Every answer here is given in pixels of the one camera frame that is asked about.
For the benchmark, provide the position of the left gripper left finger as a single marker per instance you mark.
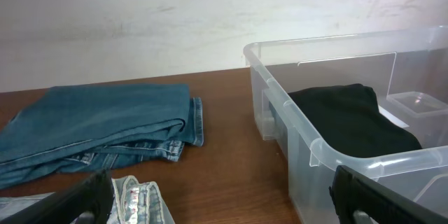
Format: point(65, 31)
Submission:
point(89, 201)

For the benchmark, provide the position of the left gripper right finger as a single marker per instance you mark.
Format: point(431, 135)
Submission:
point(359, 199)

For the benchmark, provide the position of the large black garment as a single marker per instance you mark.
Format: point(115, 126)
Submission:
point(348, 119)

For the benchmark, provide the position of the light blue folded jeans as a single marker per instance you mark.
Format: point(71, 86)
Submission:
point(133, 202)

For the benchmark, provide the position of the dark blue folded jeans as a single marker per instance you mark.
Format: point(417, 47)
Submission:
point(86, 128)

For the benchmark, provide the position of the clear plastic storage bin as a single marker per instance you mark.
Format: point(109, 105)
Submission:
point(407, 69)

